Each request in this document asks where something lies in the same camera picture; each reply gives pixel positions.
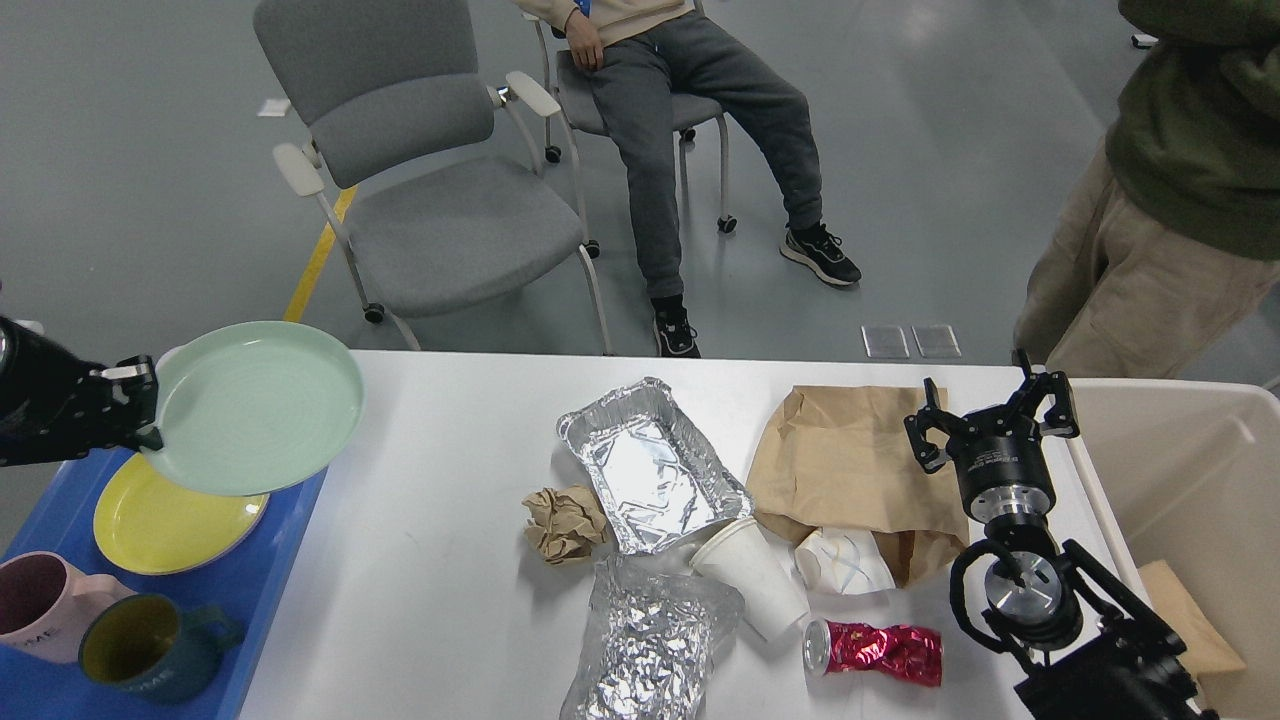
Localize crushed white paper cup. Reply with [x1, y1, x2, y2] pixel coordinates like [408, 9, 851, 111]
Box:
[794, 527, 897, 596]

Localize brown paper in bin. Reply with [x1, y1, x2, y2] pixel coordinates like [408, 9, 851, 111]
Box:
[1138, 560, 1247, 679]

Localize crumpled brown paper ball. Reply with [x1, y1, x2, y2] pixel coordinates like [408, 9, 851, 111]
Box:
[521, 486, 611, 566]

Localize occupied grey chair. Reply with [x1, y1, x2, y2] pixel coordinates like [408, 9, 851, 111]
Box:
[522, 13, 739, 236]

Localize light green plate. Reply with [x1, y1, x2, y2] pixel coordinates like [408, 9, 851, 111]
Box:
[141, 322, 366, 496]

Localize empty grey chair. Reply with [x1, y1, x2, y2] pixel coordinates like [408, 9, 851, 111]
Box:
[252, 1, 614, 355]

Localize yellow plate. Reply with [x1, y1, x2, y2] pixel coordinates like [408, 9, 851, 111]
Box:
[92, 454, 270, 577]

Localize crumpled aluminium foil sheet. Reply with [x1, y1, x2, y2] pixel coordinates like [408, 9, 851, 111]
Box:
[559, 553, 746, 719]

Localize seated person grey trousers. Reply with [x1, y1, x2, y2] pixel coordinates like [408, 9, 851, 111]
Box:
[516, 0, 863, 359]

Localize standing person green hoodie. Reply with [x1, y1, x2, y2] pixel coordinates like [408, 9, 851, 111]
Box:
[1012, 1, 1279, 379]

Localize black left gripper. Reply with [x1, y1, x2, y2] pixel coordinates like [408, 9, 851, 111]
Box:
[1, 316, 165, 468]

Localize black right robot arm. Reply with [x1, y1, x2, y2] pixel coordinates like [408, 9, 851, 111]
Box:
[904, 352, 1216, 719]

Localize blue plastic tray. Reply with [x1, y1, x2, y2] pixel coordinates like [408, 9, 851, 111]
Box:
[1, 448, 325, 719]

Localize beige plastic bin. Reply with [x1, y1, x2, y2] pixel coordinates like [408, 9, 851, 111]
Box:
[1073, 379, 1279, 719]

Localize brown paper bag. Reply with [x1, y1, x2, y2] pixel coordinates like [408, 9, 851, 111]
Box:
[748, 386, 972, 587]

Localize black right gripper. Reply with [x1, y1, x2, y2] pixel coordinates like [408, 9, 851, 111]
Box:
[904, 348, 1080, 523]

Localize crushed red can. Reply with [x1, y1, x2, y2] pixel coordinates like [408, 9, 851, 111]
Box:
[803, 619, 945, 688]

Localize teal mug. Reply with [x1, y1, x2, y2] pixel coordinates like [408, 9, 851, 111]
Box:
[77, 593, 246, 705]

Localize aluminium foil tray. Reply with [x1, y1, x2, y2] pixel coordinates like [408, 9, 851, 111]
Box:
[557, 377, 755, 556]

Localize metal floor plates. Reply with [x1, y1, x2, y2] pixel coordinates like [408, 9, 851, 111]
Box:
[860, 324, 963, 360]

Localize pink mug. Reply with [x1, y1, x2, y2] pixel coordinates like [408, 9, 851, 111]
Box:
[1, 551, 136, 664]

